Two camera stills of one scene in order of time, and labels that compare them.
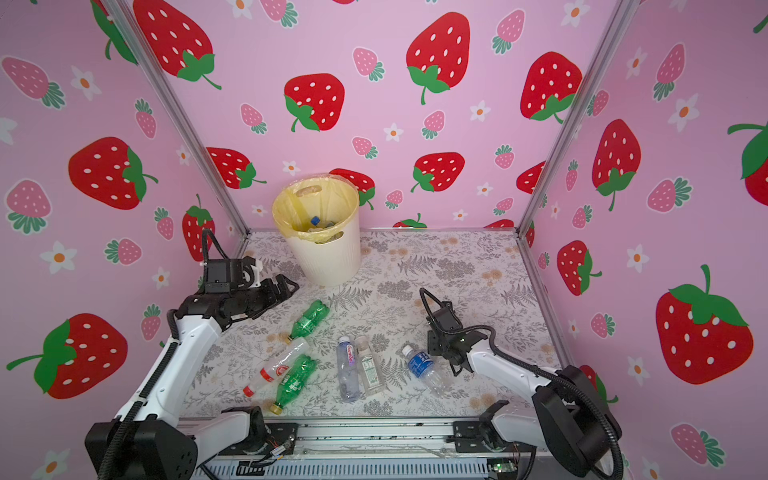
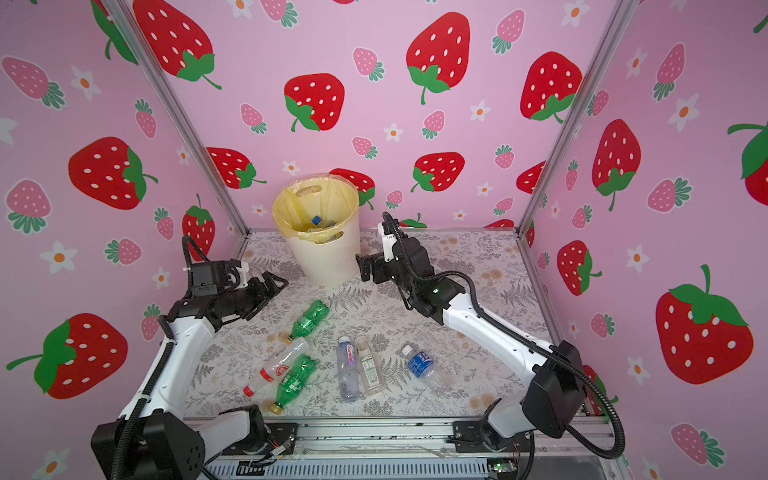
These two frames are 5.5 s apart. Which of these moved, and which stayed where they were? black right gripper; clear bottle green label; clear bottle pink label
Moved: black right gripper
Stayed: clear bottle pink label; clear bottle green label
